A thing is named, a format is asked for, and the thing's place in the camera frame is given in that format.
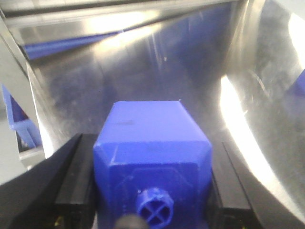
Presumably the far right blue bin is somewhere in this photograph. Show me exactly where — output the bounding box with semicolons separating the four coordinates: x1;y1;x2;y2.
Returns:
288;70;305;99

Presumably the left blue plastic bin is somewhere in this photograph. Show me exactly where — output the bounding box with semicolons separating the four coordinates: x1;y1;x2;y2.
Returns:
2;85;42;148

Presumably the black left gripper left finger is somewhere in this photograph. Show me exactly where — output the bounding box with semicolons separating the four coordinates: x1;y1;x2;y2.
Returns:
0;134;95;229

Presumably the blue block part with knob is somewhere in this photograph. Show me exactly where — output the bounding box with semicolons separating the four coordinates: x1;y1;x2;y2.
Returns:
93;101;213;229

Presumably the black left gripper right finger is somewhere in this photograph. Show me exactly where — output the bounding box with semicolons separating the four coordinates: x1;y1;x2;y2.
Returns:
209;142;303;229

